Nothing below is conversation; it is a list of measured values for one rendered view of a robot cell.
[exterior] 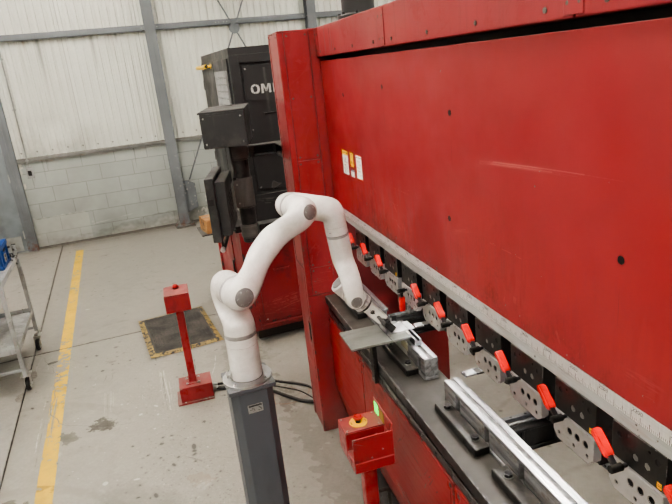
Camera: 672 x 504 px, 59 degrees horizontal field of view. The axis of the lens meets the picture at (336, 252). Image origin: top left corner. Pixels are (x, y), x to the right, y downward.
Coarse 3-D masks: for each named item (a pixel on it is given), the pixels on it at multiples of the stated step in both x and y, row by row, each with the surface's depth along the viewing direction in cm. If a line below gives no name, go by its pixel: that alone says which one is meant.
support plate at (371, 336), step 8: (360, 328) 263; (368, 328) 262; (376, 328) 261; (344, 336) 256; (352, 336) 256; (360, 336) 255; (368, 336) 254; (376, 336) 253; (384, 336) 253; (392, 336) 252; (400, 336) 251; (408, 336) 250; (352, 344) 248; (360, 344) 248; (368, 344) 247; (376, 344) 247
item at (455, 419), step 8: (440, 408) 214; (448, 416) 209; (456, 416) 209; (448, 424) 208; (456, 424) 204; (464, 424) 204; (456, 432) 202; (464, 432) 199; (472, 432) 199; (464, 440) 197; (480, 440) 194; (472, 448) 192; (480, 448) 191; (488, 448) 192
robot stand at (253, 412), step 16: (272, 384) 225; (240, 400) 223; (256, 400) 225; (272, 400) 230; (240, 416) 225; (256, 416) 227; (272, 416) 230; (240, 432) 228; (256, 432) 229; (272, 432) 231; (240, 448) 231; (256, 448) 231; (272, 448) 233; (240, 464) 241; (256, 464) 232; (272, 464) 235; (256, 480) 234; (272, 480) 237; (256, 496) 236; (272, 496) 239; (288, 496) 245
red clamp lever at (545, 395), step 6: (540, 384) 148; (540, 390) 147; (546, 390) 146; (540, 396) 147; (546, 396) 146; (546, 402) 145; (552, 402) 145; (552, 408) 144; (552, 414) 144; (558, 414) 144; (564, 414) 144; (552, 420) 143; (558, 420) 143
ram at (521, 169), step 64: (384, 64) 219; (448, 64) 171; (512, 64) 141; (576, 64) 119; (640, 64) 104; (384, 128) 230; (448, 128) 178; (512, 128) 145; (576, 128) 123; (640, 128) 106; (384, 192) 243; (448, 192) 186; (512, 192) 150; (576, 192) 126; (640, 192) 109; (448, 256) 194; (512, 256) 156; (576, 256) 130; (640, 256) 112; (512, 320) 162; (576, 320) 134; (640, 320) 115; (576, 384) 139; (640, 384) 118
